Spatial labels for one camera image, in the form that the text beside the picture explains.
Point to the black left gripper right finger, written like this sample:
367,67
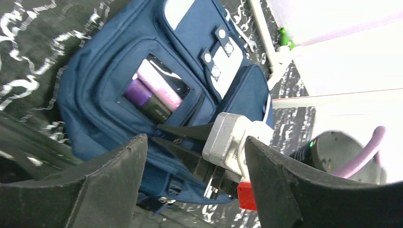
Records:
290,194

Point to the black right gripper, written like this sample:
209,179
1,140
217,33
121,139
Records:
218,179

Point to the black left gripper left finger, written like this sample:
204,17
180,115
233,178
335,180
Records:
99,193

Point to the pink highlighter pen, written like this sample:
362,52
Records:
155,82

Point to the purple marker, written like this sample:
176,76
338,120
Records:
147,102

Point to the navy blue student backpack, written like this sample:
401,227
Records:
173,62

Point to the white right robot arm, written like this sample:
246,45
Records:
336,153

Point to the silver wrench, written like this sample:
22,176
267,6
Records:
251,44

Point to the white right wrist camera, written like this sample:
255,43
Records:
225,145

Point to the white PVC pipe frame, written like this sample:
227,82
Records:
277,69

